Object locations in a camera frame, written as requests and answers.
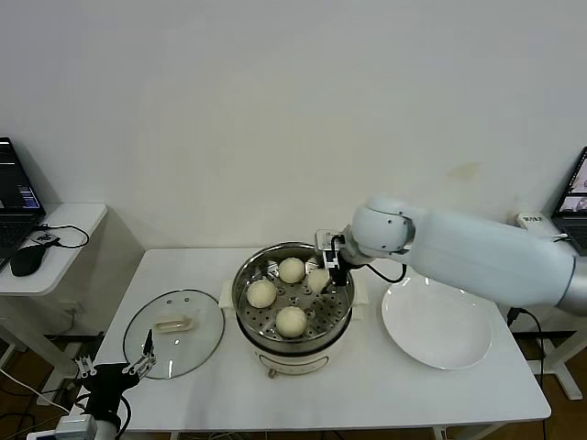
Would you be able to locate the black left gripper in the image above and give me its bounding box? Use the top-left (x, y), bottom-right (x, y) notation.
top-left (75, 328), bottom-right (157, 413)

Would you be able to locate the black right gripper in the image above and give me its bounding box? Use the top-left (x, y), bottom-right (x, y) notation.
top-left (320, 255), bottom-right (349, 294)

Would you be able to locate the white steamed baozi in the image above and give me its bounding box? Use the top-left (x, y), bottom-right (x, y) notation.
top-left (246, 280), bottom-right (278, 309)
top-left (278, 257), bottom-right (305, 284)
top-left (274, 305), bottom-right (308, 339)
top-left (305, 269), bottom-right (330, 294)

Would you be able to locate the round glass pot lid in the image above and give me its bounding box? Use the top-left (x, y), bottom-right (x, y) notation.
top-left (122, 288), bottom-right (227, 380)

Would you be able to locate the stainless steel steamer basket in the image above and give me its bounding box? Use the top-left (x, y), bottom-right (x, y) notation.
top-left (218, 242), bottom-right (370, 343)

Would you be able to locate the cream electric cooker base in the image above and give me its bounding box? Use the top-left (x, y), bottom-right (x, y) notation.
top-left (236, 302), bottom-right (366, 380)

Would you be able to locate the white round plate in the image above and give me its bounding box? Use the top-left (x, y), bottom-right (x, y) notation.
top-left (381, 274), bottom-right (493, 370)

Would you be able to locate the white side table with mouse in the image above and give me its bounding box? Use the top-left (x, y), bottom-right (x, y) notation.
top-left (0, 203), bottom-right (144, 384)

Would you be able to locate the black computer mouse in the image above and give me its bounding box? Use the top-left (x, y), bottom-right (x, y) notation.
top-left (9, 245), bottom-right (47, 278)

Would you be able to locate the small black usb hub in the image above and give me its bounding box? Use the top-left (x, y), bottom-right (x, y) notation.
top-left (30, 231), bottom-right (61, 248)

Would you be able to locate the black laptop with dark screen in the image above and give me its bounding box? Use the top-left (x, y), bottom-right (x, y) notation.
top-left (0, 136), bottom-right (47, 271)

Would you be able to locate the white side table with label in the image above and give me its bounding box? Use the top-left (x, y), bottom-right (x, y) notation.
top-left (513, 212), bottom-right (587, 400)

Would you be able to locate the black laptop with pink screen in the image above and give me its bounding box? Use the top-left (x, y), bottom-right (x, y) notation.
top-left (551, 146), bottom-right (587, 257)

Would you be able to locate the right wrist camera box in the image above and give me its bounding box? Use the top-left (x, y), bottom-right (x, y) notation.
top-left (314, 228), bottom-right (345, 271)

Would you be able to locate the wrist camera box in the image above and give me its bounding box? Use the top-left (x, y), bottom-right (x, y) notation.
top-left (314, 228), bottom-right (345, 271)
top-left (26, 414), bottom-right (100, 440)

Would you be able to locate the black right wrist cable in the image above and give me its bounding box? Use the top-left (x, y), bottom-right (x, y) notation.
top-left (355, 260), bottom-right (408, 284)

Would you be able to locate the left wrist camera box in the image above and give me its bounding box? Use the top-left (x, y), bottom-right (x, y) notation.
top-left (26, 414), bottom-right (100, 440)

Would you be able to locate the black usb hub cable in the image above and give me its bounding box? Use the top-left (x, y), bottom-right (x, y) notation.
top-left (31, 223), bottom-right (90, 250)

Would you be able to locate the black laptop power cable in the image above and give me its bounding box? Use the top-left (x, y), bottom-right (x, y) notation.
top-left (506, 304), bottom-right (574, 381)

